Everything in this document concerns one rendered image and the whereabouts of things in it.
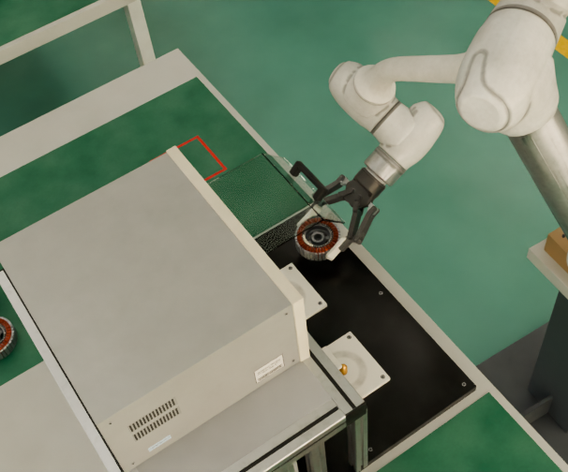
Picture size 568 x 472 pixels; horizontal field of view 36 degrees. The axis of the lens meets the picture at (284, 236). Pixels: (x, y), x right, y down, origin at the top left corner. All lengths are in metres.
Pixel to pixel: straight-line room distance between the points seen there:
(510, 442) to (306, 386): 0.56
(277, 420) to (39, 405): 0.73
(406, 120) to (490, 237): 1.19
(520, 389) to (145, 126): 1.41
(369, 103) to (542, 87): 0.59
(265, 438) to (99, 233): 0.47
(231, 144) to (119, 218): 0.90
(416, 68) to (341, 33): 2.01
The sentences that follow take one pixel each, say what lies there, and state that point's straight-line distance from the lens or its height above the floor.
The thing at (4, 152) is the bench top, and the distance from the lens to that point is 2.65.
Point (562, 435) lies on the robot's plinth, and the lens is 2.84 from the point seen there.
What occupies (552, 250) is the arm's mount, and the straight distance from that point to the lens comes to 2.23.
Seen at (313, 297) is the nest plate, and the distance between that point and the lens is 2.10.
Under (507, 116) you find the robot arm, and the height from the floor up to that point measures 1.48.
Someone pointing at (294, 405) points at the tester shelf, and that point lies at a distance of 1.60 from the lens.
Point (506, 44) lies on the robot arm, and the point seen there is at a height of 1.55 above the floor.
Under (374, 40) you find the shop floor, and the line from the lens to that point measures 3.88.
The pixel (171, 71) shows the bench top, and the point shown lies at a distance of 2.72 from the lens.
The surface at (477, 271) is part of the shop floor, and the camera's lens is 3.11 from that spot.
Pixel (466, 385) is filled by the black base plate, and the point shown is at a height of 0.77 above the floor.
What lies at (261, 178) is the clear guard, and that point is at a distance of 1.96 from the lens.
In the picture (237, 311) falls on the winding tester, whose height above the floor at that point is 1.32.
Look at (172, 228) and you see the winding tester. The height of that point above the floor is 1.32.
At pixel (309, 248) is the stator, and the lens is 2.11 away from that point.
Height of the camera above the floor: 2.56
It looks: 53 degrees down
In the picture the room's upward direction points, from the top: 8 degrees counter-clockwise
